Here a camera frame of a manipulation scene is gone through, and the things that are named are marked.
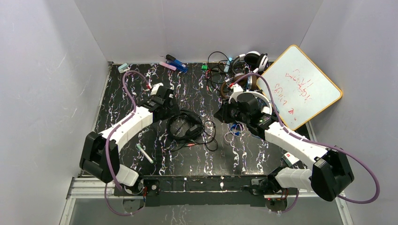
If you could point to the aluminium frame rail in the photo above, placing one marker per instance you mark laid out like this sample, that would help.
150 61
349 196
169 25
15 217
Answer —
91 188

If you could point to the blue stapler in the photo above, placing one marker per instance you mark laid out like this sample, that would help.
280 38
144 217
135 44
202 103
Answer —
171 60

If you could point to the black headphones with cable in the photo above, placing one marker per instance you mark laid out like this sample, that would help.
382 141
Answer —
188 129

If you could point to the whiteboard with orange frame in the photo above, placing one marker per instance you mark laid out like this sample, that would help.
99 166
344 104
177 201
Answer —
298 87

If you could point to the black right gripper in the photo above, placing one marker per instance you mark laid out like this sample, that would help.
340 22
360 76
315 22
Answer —
224 113

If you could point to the white box with red label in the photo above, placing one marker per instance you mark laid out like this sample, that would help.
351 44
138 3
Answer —
290 159

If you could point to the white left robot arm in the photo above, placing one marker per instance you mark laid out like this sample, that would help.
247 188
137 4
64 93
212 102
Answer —
100 155

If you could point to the white marker pen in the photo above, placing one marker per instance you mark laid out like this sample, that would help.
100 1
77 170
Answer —
145 154

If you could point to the white headphones with blue cable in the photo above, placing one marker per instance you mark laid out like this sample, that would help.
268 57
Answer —
261 102

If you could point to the black and white headphones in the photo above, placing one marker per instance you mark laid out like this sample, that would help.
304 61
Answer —
259 62

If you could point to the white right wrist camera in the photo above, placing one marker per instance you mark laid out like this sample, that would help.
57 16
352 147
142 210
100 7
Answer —
237 90

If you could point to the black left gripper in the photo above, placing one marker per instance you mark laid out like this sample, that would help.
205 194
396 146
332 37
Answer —
171 109

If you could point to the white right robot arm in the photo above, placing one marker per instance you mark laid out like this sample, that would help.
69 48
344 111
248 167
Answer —
328 171

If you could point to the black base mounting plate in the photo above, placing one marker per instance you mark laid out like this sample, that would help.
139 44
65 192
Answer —
253 190

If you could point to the brown headphones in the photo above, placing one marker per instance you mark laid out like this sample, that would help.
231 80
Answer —
247 83

